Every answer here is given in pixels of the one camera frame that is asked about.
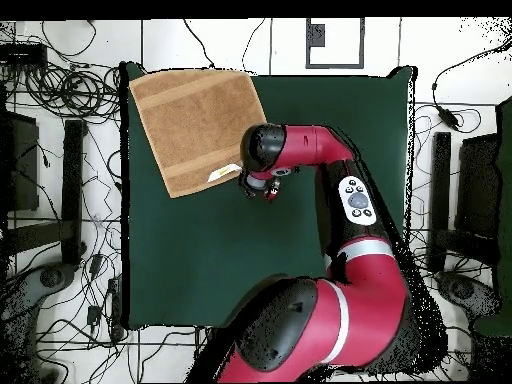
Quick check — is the coiled black cable bundle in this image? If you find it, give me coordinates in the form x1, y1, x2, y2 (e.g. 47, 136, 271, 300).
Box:
23, 63, 121, 120

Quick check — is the black adapter cable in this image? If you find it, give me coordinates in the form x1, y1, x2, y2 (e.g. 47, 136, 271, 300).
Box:
430, 35, 512, 109

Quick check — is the black cable with plug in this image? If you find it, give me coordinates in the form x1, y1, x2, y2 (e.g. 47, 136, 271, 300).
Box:
182, 18, 216, 69

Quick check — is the black equipment box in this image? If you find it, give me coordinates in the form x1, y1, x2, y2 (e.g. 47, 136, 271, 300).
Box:
454, 132, 501, 241
0, 110, 40, 212

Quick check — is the black power adapter brick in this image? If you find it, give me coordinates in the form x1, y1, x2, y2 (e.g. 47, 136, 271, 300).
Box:
436, 104, 460, 131

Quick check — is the black stand foot bar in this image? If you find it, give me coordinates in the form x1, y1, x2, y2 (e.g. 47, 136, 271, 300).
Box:
5, 118, 87, 266
426, 131, 501, 274

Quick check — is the dark green table cloth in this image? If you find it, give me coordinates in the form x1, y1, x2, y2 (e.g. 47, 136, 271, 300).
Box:
119, 61, 417, 331

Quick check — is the long black power strip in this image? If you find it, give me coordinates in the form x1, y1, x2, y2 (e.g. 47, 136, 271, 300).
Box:
106, 275, 124, 343

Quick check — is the grey square floor frame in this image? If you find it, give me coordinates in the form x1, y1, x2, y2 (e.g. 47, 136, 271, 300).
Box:
305, 17, 366, 70

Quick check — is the dark grey square plate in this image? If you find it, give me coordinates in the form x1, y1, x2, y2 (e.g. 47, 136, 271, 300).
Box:
308, 22, 327, 48

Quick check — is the grey stand base with caster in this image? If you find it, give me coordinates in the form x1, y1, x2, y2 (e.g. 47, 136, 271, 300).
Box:
433, 269, 503, 321
0, 261, 77, 383

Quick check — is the tan terry towel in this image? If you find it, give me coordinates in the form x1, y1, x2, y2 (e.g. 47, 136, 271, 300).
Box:
128, 67, 268, 199

